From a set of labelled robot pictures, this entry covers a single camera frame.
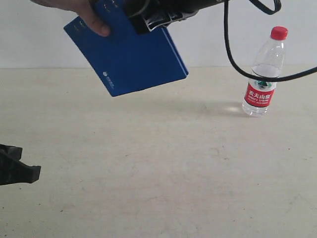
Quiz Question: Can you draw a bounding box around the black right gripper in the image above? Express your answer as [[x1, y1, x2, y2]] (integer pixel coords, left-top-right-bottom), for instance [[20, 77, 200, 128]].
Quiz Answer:
[[123, 0, 223, 35]]

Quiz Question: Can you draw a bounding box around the blue ring binder notebook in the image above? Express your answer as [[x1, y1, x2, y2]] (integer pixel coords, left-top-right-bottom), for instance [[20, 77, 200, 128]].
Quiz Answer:
[[64, 0, 188, 97]]

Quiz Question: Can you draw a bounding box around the clear water bottle red label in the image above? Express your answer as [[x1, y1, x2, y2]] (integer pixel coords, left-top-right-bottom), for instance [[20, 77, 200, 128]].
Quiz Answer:
[[242, 26, 288, 117]]

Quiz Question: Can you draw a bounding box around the person's open hand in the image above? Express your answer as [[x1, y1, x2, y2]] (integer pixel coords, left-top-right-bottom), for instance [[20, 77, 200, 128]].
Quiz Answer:
[[31, 0, 111, 37]]

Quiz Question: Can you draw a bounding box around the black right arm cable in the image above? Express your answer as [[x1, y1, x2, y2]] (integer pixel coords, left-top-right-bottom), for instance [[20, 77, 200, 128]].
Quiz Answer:
[[223, 0, 317, 82]]

